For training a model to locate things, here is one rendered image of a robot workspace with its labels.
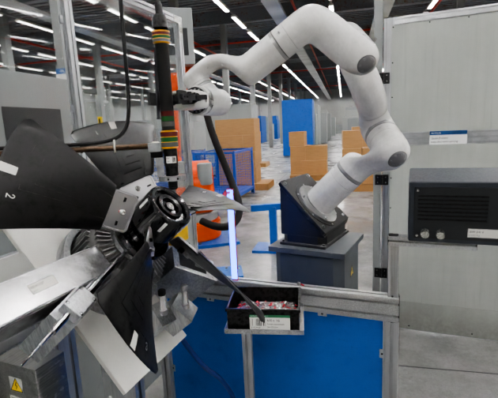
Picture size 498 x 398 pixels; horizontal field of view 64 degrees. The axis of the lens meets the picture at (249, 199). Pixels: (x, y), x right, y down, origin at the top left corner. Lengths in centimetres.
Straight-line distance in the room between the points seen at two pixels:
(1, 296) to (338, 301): 95
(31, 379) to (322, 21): 118
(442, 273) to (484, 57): 130
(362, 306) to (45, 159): 99
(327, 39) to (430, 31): 157
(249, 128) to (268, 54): 781
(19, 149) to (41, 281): 26
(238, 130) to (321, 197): 754
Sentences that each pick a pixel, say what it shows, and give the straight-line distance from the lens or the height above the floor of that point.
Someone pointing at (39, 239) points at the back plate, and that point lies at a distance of 110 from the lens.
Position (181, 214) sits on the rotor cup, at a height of 120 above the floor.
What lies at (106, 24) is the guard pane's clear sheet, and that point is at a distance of 208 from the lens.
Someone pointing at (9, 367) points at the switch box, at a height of 83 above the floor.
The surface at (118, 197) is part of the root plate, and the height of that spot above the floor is 126.
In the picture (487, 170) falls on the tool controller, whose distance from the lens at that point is 127.
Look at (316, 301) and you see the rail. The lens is 138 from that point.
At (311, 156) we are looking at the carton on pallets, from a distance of 1022.
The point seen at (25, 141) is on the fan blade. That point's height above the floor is 139.
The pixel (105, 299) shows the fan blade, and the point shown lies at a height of 113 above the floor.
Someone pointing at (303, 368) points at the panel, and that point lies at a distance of 154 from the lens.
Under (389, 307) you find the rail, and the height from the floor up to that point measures 83.
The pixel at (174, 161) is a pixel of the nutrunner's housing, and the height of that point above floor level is 132.
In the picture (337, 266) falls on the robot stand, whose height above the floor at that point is 87.
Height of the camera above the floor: 140
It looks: 10 degrees down
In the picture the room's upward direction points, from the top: 3 degrees counter-clockwise
